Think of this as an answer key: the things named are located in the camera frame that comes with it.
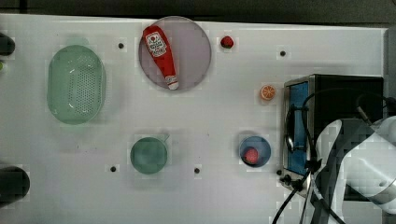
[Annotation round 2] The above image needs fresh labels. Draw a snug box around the black cylinder upper left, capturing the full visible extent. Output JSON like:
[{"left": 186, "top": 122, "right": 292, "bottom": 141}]
[{"left": 0, "top": 34, "right": 15, "bottom": 56}]

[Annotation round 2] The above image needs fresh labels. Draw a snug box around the orange slice toy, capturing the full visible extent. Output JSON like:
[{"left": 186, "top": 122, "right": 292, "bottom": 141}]
[{"left": 260, "top": 85, "right": 276, "bottom": 101}]

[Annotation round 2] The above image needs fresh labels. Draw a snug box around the red fruit in cup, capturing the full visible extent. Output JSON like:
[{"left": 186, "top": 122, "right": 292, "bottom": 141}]
[{"left": 243, "top": 147, "right": 259, "bottom": 164}]

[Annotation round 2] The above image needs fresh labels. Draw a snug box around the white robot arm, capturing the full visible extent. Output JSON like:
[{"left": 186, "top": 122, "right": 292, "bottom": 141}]
[{"left": 301, "top": 117, "right": 396, "bottom": 224}]

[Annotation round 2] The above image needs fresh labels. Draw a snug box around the black cylinder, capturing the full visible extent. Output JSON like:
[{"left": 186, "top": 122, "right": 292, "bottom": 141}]
[
  {"left": 0, "top": 166, "right": 31, "bottom": 207},
  {"left": 0, "top": 34, "right": 15, "bottom": 56}
]

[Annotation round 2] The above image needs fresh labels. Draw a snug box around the red ketchup bottle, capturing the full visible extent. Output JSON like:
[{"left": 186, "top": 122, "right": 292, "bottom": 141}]
[{"left": 143, "top": 25, "right": 178, "bottom": 91}]

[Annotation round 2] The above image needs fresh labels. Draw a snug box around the grey round plate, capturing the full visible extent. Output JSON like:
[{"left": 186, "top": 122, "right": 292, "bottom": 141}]
[{"left": 138, "top": 16, "right": 211, "bottom": 91}]

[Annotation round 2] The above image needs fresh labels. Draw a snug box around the blue cup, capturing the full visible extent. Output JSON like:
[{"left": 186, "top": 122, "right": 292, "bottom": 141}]
[{"left": 238, "top": 136, "right": 271, "bottom": 168}]

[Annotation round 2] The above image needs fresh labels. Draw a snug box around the black cylinder lower left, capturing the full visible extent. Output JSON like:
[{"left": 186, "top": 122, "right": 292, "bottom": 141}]
[{"left": 0, "top": 166, "right": 31, "bottom": 207}]

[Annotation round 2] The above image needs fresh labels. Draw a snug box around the red strawberry toy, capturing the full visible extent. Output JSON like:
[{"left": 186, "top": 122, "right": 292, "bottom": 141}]
[{"left": 220, "top": 35, "right": 234, "bottom": 49}]

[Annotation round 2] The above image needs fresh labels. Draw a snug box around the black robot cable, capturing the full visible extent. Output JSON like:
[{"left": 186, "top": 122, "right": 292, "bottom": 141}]
[{"left": 272, "top": 88, "right": 396, "bottom": 224}]

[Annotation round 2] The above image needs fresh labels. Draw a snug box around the green perforated colander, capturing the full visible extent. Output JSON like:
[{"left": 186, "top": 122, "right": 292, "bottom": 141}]
[{"left": 47, "top": 37, "right": 106, "bottom": 125}]

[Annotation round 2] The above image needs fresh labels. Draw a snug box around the silver black toaster oven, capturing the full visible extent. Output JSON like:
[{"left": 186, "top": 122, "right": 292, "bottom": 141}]
[{"left": 278, "top": 74, "right": 384, "bottom": 189}]

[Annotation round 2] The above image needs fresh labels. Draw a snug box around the green cup with handle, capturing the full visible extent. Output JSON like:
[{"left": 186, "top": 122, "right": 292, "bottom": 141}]
[{"left": 130, "top": 136, "right": 168, "bottom": 175}]

